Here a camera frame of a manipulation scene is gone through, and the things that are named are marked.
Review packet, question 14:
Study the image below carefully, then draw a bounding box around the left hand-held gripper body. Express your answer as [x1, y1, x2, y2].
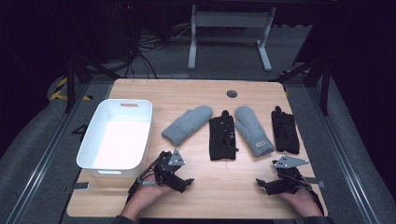
[153, 147, 189, 193]

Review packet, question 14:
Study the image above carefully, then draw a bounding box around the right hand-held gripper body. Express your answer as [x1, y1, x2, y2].
[264, 155, 313, 196]

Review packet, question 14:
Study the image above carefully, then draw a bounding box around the plain black glove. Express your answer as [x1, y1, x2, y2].
[271, 105, 301, 156]

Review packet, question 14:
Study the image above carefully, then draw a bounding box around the grey mitten with label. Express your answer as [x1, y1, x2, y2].
[233, 105, 276, 159]

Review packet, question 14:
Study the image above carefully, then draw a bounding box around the white plastic bin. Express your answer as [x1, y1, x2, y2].
[76, 98, 154, 178]

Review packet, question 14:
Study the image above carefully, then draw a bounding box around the person's right hand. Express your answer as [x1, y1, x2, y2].
[279, 186, 323, 217]

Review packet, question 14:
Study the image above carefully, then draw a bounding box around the person's left hand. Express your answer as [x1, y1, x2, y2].
[132, 178, 176, 210]

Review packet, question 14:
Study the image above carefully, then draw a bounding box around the black glove with buckle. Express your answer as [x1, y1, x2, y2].
[208, 109, 240, 162]

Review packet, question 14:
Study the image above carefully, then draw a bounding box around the black metal stand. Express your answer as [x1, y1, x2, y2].
[269, 52, 332, 117]
[62, 50, 123, 114]

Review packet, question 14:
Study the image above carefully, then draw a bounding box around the yellow black floor tape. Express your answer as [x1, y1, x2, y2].
[49, 77, 93, 102]

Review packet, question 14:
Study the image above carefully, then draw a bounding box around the right gripper black strap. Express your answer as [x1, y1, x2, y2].
[306, 186, 326, 217]

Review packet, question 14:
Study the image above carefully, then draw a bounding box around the aluminium floor rail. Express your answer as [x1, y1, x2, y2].
[4, 83, 92, 224]
[305, 85, 382, 224]

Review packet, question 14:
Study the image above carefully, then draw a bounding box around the bundle of black cables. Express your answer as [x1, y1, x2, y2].
[120, 3, 194, 79]

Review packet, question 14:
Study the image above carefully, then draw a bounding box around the white desk frame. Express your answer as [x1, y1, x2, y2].
[187, 4, 277, 72]

